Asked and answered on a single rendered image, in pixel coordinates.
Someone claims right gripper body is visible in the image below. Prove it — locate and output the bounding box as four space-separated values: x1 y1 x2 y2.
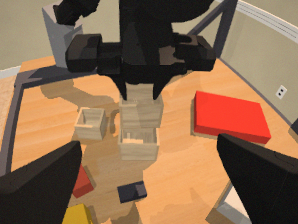
65 0 216 73

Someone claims red-brown block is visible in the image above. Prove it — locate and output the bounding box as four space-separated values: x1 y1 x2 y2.
72 164 94 199

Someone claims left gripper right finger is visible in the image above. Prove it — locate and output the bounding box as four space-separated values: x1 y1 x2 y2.
216 133 298 224

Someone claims yellow rectangular block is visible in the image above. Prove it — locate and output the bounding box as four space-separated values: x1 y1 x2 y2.
62 203 93 224

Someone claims red flat rectangular slab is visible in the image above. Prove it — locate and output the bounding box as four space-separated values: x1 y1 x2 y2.
194 91 272 144

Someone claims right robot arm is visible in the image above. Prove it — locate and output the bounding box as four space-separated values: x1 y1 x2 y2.
53 0 214 85

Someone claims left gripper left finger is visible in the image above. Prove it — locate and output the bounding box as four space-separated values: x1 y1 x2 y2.
0 140 83 224

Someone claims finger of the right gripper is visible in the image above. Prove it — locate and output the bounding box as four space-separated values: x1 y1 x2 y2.
153 74 178 100
96 57 127 101

